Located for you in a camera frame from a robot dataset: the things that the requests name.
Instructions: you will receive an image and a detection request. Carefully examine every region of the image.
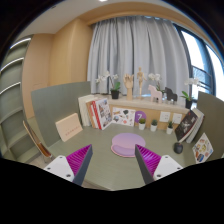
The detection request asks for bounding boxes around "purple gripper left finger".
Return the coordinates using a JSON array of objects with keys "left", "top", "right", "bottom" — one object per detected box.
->
[{"left": 44, "top": 145, "right": 93, "bottom": 186}]

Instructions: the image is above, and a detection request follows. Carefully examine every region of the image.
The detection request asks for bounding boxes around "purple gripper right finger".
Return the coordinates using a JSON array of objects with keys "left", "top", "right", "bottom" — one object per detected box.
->
[{"left": 135, "top": 145, "right": 182, "bottom": 184}]

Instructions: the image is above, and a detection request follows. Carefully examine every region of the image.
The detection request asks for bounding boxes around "dark computer mouse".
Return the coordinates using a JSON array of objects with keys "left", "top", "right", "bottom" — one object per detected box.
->
[{"left": 174, "top": 142, "right": 183, "bottom": 154}]

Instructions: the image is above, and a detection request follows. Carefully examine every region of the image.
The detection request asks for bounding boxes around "round purple mouse pad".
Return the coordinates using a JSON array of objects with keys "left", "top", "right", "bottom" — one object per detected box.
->
[{"left": 111, "top": 133, "right": 146, "bottom": 157}]

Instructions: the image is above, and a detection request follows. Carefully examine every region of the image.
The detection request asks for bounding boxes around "wooden chair back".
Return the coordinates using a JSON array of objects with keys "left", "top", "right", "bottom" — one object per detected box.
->
[{"left": 23, "top": 120, "right": 52, "bottom": 159}]

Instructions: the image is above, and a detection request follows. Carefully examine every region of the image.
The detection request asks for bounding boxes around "small potted plant middle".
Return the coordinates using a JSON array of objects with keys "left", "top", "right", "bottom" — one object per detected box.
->
[{"left": 150, "top": 119, "right": 158, "bottom": 132}]

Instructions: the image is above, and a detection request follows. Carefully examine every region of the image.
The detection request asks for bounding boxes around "small potted plant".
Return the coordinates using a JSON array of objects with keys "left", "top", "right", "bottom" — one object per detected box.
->
[
  {"left": 166, "top": 121, "right": 173, "bottom": 134},
  {"left": 150, "top": 119, "right": 158, "bottom": 132},
  {"left": 139, "top": 118, "right": 146, "bottom": 130}
]

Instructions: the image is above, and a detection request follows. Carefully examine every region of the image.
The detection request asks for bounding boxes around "small potted plant right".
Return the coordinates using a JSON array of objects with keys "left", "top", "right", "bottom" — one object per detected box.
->
[{"left": 166, "top": 121, "right": 173, "bottom": 134}]

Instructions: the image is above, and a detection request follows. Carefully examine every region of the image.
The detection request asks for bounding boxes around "wooden block sign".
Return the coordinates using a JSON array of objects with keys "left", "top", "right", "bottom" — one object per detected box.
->
[{"left": 56, "top": 113, "right": 82, "bottom": 142}]

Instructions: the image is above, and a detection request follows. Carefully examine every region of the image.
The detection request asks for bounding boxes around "small potted plant left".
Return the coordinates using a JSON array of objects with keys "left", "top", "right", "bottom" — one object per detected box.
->
[{"left": 139, "top": 118, "right": 146, "bottom": 130}]

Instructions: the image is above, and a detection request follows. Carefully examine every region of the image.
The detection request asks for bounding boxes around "white upright book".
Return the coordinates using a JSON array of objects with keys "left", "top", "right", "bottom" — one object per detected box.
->
[{"left": 78, "top": 95, "right": 97, "bottom": 128}]

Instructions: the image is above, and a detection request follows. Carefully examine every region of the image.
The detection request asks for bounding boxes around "dark leaning book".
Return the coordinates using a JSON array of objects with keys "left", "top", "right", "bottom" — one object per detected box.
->
[{"left": 175, "top": 110, "right": 198, "bottom": 142}]

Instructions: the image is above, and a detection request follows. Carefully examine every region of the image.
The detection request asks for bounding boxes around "sticker sheet card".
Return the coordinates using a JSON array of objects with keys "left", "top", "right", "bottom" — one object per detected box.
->
[{"left": 192, "top": 133, "right": 213, "bottom": 164}]

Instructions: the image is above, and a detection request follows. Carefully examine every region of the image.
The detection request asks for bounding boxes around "purple round number sign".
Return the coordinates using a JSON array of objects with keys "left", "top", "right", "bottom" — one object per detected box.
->
[{"left": 135, "top": 111, "right": 146, "bottom": 123}]

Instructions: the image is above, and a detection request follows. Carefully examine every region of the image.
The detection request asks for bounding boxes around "red spine magazine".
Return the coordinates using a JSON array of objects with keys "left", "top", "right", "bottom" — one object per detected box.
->
[{"left": 92, "top": 98, "right": 112, "bottom": 130}]

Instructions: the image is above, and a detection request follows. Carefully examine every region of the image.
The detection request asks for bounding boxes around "white picture card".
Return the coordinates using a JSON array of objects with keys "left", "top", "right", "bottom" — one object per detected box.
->
[{"left": 112, "top": 107, "right": 135, "bottom": 126}]

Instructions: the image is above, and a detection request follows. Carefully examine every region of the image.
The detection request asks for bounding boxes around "green shelf unit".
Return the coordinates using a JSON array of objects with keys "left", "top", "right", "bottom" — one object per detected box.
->
[{"left": 0, "top": 36, "right": 39, "bottom": 163}]

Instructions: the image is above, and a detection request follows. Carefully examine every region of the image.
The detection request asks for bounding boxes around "green left partition panel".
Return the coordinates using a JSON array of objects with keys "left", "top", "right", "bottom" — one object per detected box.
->
[{"left": 31, "top": 81, "right": 91, "bottom": 147}]

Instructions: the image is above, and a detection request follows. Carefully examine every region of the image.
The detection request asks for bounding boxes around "green partition panel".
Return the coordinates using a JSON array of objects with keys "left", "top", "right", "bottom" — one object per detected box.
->
[
  {"left": 195, "top": 92, "right": 224, "bottom": 161},
  {"left": 31, "top": 81, "right": 91, "bottom": 147}
]

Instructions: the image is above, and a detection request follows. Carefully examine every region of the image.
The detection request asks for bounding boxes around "green right partition panel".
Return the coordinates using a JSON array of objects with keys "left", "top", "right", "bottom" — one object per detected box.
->
[{"left": 195, "top": 92, "right": 224, "bottom": 161}]

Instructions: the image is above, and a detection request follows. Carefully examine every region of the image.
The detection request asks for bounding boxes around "pink horse figurine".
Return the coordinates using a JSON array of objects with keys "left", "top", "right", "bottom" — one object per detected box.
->
[{"left": 148, "top": 85, "right": 162, "bottom": 103}]

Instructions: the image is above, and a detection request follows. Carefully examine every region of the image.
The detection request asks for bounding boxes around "black horse figurine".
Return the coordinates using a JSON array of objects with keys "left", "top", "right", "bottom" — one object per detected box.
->
[{"left": 165, "top": 87, "right": 178, "bottom": 101}]

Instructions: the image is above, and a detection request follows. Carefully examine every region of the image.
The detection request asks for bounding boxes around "white orchid right pot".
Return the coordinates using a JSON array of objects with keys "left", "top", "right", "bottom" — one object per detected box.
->
[{"left": 182, "top": 78, "right": 200, "bottom": 109}]

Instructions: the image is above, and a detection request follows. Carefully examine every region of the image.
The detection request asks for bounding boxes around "white orchid black pot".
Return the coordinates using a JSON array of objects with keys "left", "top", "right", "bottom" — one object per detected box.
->
[{"left": 96, "top": 71, "right": 120, "bottom": 99}]

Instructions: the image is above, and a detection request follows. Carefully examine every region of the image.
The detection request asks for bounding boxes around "wooden hand model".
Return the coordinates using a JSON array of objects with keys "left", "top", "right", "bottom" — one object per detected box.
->
[{"left": 123, "top": 74, "right": 133, "bottom": 100}]

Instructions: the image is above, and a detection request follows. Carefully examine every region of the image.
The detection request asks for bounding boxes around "white orchid middle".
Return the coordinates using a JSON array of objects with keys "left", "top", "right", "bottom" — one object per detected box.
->
[{"left": 148, "top": 73, "right": 164, "bottom": 93}]

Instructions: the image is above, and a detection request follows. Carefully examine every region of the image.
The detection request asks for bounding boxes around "wooden mannequin figure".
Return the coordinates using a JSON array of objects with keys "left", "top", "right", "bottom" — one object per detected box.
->
[{"left": 137, "top": 67, "right": 147, "bottom": 97}]

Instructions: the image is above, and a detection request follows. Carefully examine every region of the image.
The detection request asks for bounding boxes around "grey curtain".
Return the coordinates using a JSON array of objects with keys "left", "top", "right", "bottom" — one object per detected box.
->
[{"left": 87, "top": 16, "right": 189, "bottom": 95}]

